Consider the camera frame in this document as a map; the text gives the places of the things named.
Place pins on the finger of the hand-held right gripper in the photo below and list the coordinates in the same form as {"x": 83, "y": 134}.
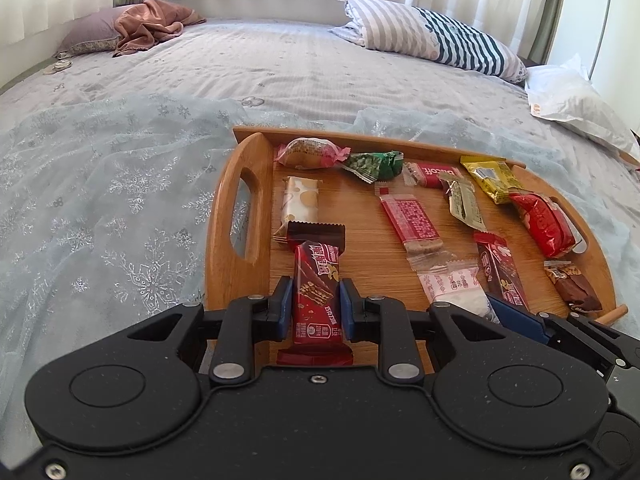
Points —
{"x": 520, "y": 322}

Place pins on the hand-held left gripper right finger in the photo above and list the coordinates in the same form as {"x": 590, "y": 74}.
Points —
{"x": 349, "y": 312}

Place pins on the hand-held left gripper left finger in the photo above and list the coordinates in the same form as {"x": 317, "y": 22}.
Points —
{"x": 284, "y": 310}

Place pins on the long red chocolate bar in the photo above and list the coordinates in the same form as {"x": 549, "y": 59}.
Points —
{"x": 317, "y": 300}

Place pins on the dark red peanut bar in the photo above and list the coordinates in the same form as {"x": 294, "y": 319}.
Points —
{"x": 500, "y": 270}

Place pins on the wooden tray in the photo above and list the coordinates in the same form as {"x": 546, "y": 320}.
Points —
{"x": 370, "y": 260}

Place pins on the brown chocolate snack packet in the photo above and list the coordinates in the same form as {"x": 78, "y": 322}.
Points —
{"x": 575, "y": 287}

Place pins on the white pink clear packet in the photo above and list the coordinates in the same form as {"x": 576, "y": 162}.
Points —
{"x": 455, "y": 290}

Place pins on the large red nut packet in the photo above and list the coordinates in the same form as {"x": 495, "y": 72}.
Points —
{"x": 542, "y": 225}

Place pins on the red wafer packet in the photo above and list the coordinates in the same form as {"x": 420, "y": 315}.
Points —
{"x": 410, "y": 220}

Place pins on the cream dotted snack packet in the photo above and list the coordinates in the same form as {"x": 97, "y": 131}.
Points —
{"x": 300, "y": 200}

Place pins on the gold snack packet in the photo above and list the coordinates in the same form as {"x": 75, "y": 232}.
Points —
{"x": 462, "y": 202}

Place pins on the yellow snack packet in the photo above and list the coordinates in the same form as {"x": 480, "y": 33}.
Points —
{"x": 492, "y": 180}

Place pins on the green pea snack packet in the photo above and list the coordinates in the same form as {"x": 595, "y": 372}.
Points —
{"x": 375, "y": 165}

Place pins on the pink pastry packet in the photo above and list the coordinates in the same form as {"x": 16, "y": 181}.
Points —
{"x": 310, "y": 154}

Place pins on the red biscuit packet clear ends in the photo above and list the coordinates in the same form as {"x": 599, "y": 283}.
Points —
{"x": 432, "y": 175}

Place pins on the sheer snowflake cloth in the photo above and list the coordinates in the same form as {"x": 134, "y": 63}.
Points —
{"x": 100, "y": 185}

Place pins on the white pillow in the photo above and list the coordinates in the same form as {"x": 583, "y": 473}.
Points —
{"x": 570, "y": 100}

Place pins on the bed with pale sheet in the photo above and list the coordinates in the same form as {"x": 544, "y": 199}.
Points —
{"x": 250, "y": 60}

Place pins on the striped pillow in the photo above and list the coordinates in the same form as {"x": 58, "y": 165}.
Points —
{"x": 400, "y": 30}

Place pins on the pink cloth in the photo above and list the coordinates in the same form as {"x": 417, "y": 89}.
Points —
{"x": 150, "y": 25}

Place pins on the white wardrobe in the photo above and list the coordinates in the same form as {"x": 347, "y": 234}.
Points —
{"x": 625, "y": 20}

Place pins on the small metal trinket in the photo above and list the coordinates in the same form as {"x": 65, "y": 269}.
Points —
{"x": 62, "y": 65}

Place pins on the purple pillow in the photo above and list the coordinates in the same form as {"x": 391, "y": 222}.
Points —
{"x": 90, "y": 30}

